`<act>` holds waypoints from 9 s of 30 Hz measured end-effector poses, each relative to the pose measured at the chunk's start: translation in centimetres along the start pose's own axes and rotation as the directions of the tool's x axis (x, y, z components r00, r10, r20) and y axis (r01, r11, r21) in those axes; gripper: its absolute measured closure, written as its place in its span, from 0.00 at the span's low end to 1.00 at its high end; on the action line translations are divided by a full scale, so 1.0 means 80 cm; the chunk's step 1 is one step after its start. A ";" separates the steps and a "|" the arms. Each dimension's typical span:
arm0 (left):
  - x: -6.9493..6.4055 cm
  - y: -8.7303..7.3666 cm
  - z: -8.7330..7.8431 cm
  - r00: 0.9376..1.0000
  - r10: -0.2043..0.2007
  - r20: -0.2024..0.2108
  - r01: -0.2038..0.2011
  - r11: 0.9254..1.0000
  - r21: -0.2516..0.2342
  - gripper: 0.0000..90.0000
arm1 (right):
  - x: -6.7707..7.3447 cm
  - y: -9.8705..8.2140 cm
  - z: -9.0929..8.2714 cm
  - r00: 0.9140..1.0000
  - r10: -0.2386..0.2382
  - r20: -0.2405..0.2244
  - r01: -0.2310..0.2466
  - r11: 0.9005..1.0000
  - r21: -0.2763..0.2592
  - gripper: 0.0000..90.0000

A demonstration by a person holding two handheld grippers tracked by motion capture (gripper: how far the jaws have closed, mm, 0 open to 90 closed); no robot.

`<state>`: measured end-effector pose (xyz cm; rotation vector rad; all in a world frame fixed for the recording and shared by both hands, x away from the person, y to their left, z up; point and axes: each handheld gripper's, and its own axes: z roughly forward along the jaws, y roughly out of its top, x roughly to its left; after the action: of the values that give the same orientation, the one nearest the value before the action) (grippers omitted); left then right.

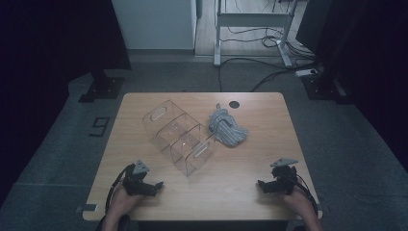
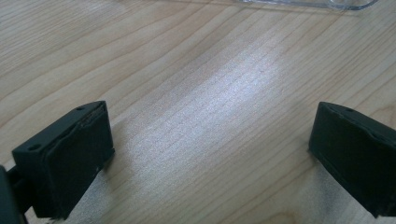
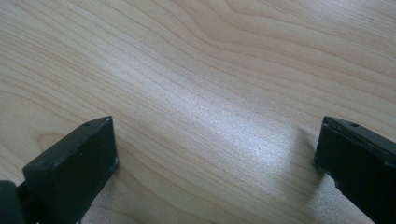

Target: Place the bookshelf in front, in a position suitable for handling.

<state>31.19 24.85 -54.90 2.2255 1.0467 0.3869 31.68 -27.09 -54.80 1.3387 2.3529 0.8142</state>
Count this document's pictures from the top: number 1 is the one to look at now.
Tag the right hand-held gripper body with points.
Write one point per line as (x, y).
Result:
(284, 179)

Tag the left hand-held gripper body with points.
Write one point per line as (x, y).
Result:
(136, 184)

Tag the clear acrylic divided organizer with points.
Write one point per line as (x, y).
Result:
(179, 138)

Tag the grey striped cloth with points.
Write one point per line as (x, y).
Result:
(226, 130)

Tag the person's left hand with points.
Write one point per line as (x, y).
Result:
(123, 202)

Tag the person's right hand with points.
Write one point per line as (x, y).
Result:
(300, 202)

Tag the grey tape strip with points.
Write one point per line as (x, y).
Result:
(89, 207)

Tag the black table grommet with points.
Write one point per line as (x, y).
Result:
(234, 104)

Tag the black stand base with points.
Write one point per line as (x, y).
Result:
(320, 89)
(102, 88)

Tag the white power strip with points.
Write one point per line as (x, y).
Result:
(306, 72)

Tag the dark curtain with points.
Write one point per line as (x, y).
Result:
(48, 64)
(369, 64)

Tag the white cabinet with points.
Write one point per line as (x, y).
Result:
(154, 22)

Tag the white desk frame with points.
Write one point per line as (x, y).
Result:
(253, 20)

